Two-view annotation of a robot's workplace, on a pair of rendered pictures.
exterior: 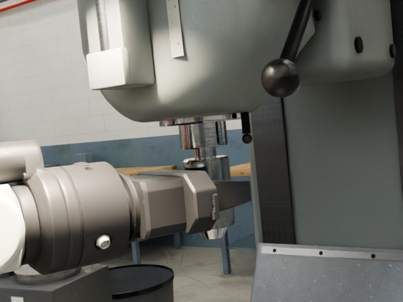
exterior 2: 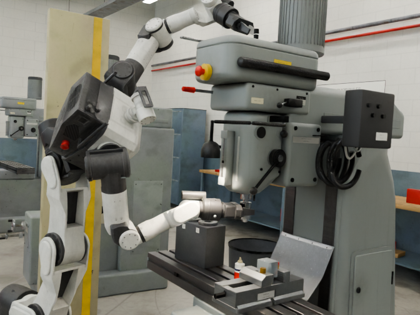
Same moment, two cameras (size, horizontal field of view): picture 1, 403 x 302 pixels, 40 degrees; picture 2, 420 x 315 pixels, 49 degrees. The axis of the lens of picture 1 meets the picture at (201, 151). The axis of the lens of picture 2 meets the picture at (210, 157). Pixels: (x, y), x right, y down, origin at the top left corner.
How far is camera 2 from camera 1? 1.34 m
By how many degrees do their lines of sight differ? 20
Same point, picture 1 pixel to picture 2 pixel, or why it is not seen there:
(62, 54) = not seen: hidden behind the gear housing
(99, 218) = (214, 211)
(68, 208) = (209, 207)
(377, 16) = (307, 170)
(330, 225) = (303, 230)
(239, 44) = (249, 180)
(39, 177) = (204, 200)
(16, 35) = not seen: hidden behind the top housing
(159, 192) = (229, 208)
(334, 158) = (307, 207)
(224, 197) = (246, 212)
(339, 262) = (302, 243)
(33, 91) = not seen: hidden behind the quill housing
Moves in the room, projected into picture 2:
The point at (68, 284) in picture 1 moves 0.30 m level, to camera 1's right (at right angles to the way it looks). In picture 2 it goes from (212, 227) to (277, 236)
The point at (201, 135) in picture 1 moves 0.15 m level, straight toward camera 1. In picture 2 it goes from (244, 196) to (232, 201)
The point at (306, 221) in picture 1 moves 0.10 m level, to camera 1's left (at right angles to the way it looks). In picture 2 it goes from (297, 227) to (275, 224)
